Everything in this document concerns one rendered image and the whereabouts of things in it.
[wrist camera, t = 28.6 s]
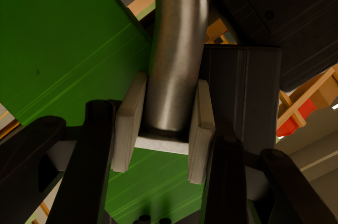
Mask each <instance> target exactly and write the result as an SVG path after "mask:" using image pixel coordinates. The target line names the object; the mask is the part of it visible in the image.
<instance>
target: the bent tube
mask: <svg viewBox="0 0 338 224"><path fill-rule="evenodd" d="M208 19H209V0H155V23H154V31H153V38H152V46H151V54H150V62H149V70H148V78H147V85H146V93H145V101H144V109H143V116H142V122H141V125H140V129H139V132H138V136H137V139H136V143H135V146H134V147H137V148H144V149H151V150H158V151H165V152H172V153H179V154H186V155H188V149H189V124H190V119H191V113H192V108H193V103H194V97H195V92H196V86H197V81H198V76H199V70H200V65H201V59H202V54H203V49H204V43H205V38H206V33H207V26H208Z"/></svg>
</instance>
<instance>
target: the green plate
mask: <svg viewBox="0 0 338 224"><path fill-rule="evenodd" d="M151 46H152V38H151V37H150V35H149V34H148V33H147V31H146V30H145V29H144V27H143V26H142V25H141V23H140V22H139V21H138V19H137V18H136V17H135V15H134V14H133V13H132V12H131V10H130V9H129V8H128V7H125V5H124V4H123V3H122V1H121V0H0V103H1V104H2V105H3V106H4V107H5V108H6V109H7V110H8V111H9V112H10V113H11V114H12V115H13V116H14V118H15V119H16V120H17V121H18V122H19V123H20V124H21V125H22V126H23V127H26V126H27V125H29V124H30V123H31V122H33V121H34V120H36V119H38V118H40V117H44V116H57V117H61V118H63V119H65V120H66V126H67V127H74V126H82V125H83V124H84V121H85V109H86V103H87V102H88V101H90V100H95V99H103V100H109V99H114V100H120V101H123V99H124V97H125V95H126V93H127V91H128V89H129V87H130V85H131V83H132V81H133V79H134V77H135V75H136V73H137V72H138V71H139V70H144V71H148V70H149V62H150V54H151ZM111 165H112V161H111ZM205 180H206V176H205ZM205 180H204V183H202V184H201V185H200V184H194V183H190V181H188V155H186V154H179V153H172V152H165V151H158V150H151V149H144V148H137V147H134V150H133V153H132V156H131V160H130V163H129V167H128V170H127V171H125V173H122V172H116V171H113V169H111V166H110V175H109V181H108V188H107V195H106V201H105V208H104V210H105V211H106V212H107V213H108V214H109V215H110V216H111V217H112V218H113V219H114V220H115V221H116V222H117V223H118V224H138V223H139V217H140V216H142V215H148V216H150V218H151V224H159V221H160V219H162V218H169V219H170V220H171V221H172V224H174V223H176V222H178V221H180V220H182V219H183V218H185V217H187V216H189V215H191V214H192V213H194V212H196V211H198V210H200V209H201V204H202V199H201V198H202V193H203V189H204V184H205Z"/></svg>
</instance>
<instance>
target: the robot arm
mask: <svg viewBox="0 0 338 224"><path fill-rule="evenodd" d="M147 78H148V71H144V70H139V71H138V72H137V73H136V75H135V77H134V79H133V81H132V83H131V85H130V87H129V89H128V91H127V93H126V95H125V97H124V99H123V101H120V100H114V99H109V100H103V99H95V100H90V101H88V102H87V103H86V109H85V120H84V124H83V125H82V126H74V127H67V126H66V120H65V119H63V118H61V117H57V116H44V117H40V118H38V119H36V120H34V121H33V122H31V123H30V124H29V125H27V126H26V127H24V128H23V129H22V130H20V131H19V132H17V133H16V134H15V135H13V136H12V137H10V138H9V139H8V140H6V141H5V142H4V143H2V144H1V145H0V224H25V222H26V221H27V220H28V219H29V217H30V216H31V215H32V214H33V213H34V211H35V210H36V209H37V208H38V207H39V205H40V204H41V203H42V202H43V200H44V199H45V198H46V197H47V196H48V194H49V193H50V192H51V191H52V189H53V188H54V187H55V186H56V185H57V183H58V182H59V181H60V180H61V179H62V178H63V179H62V181H61V184H60V186H59V189H58V192H57V194H56V197H55V200H54V202H53V205H52V207H51V210H50V213H49V215H48V218H47V220H46V223H45V224H102V221H103V214H104V208H105V201H106V195H107V188H108V181H109V175H110V166H111V169H113V171H116V172H122V173H125V171H127V170H128V167H129V163H130V160H131V156H132V153H133V150H134V146H135V143H136V139H137V136H138V132H139V129H140V125H141V122H142V116H143V109H144V101H145V93H146V85H147ZM111 161H112V165H111ZM205 176H206V180H205ZM204 180H205V184H204V189H203V193H202V198H201V199H202V204H201V211H200V218H199V224H249V216H248V207H249V209H250V212H251V214H252V217H253V219H254V221H255V224H338V219H337V218H336V217H335V215H334V214H333V213H332V211H331V210H330V209H329V207H328V206H327V205H326V203H325V202H324V201H323V200H322V198H321V197H320V196H319V194H318V193H317V192H316V190H315V189H314V188H313V186H312V185H311V184H310V182H309V181H308V180H307V178H306V177H305V176H304V175H303V173H302V172H301V171H300V169H299V168H298V167H297V165H296V164H295V163H294V161H293V160H292V159H291V158H290V157H289V156H288V155H287V154H285V153H284V152H283V151H280V150H278V149H263V150H262V151H261V153H260V155H257V154H254V153H251V152H248V151H246V150H245V149H244V144H243V142H242V141H241V140H240V139H238V138H236V135H235V132H234V129H233V126H232V122H231V120H230V119H229V118H228V117H226V116H220V115H214V114H213V110H212V104H211V98H210V92H209V86H208V83H207V81H206V80H201V79H198V81H197V86H196V92H195V97H194V103H193V108H192V113H191V119H190V124H189V149H188V181H190V183H194V184H200V185H201V184H202V183H204Z"/></svg>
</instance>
